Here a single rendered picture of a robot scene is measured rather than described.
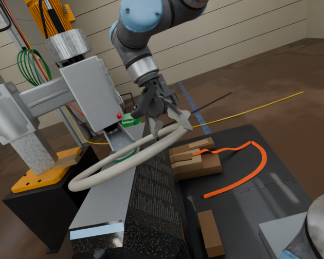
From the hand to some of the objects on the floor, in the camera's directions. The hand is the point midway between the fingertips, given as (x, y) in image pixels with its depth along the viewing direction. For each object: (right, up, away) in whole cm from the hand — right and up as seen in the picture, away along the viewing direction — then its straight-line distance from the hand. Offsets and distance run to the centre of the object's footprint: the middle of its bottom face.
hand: (172, 139), depth 60 cm
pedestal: (-85, -97, +156) cm, 203 cm away
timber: (+36, -82, +94) cm, 130 cm away
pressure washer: (-36, -24, +262) cm, 266 cm away
